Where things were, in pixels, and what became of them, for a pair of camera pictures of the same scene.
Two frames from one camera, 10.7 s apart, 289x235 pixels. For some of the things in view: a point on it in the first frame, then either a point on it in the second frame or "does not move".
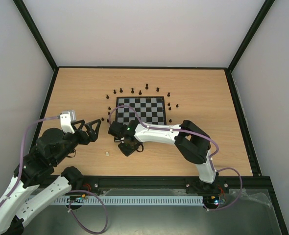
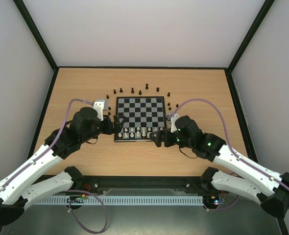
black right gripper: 129,147 -> 162,137
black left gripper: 93,135 -> 109,130
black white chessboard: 150,109 does not move
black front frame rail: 249,187 does not move
